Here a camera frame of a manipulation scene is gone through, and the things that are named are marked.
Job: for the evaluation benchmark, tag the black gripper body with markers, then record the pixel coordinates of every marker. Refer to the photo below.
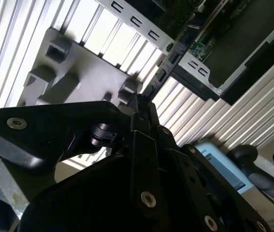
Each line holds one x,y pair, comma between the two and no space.
91,205

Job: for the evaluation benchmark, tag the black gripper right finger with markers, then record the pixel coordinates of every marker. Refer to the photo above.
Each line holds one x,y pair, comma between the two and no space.
187,183

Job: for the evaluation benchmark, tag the green RAM stick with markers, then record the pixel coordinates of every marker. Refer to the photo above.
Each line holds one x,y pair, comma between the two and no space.
168,62

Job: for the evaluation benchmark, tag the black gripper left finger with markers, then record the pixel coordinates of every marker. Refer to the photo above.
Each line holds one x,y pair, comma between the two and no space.
30,135

